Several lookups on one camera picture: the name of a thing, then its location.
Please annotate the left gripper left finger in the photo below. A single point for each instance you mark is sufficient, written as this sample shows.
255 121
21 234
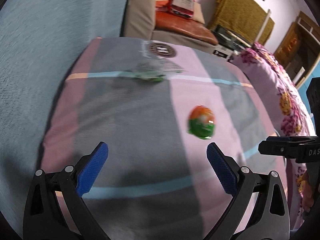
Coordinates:
89 167

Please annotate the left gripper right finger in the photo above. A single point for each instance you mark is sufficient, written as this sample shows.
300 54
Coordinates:
225 168

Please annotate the pink floral blanket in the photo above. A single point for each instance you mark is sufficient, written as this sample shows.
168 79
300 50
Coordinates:
286 110

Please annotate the orange green candy wrapper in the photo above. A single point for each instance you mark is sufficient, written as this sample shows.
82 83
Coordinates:
201 122

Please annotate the green clear plastic wrapper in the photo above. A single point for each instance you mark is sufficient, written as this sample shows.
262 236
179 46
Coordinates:
155 70

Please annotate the black white tv stand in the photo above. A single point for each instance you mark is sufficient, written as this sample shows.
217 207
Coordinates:
230 44

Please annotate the light blue bed sheet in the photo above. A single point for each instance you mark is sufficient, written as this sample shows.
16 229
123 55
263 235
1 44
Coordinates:
40 40

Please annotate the beige orange leather sofa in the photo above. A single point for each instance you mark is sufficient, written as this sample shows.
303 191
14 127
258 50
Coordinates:
143 20

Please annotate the mustard yellow draped cloth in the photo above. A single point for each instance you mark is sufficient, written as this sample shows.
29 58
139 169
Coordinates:
244 17

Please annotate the red white liquor bag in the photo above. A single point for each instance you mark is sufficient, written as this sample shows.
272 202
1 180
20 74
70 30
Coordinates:
184 8

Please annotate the wooden door frame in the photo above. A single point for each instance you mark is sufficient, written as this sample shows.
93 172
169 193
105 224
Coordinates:
298 52

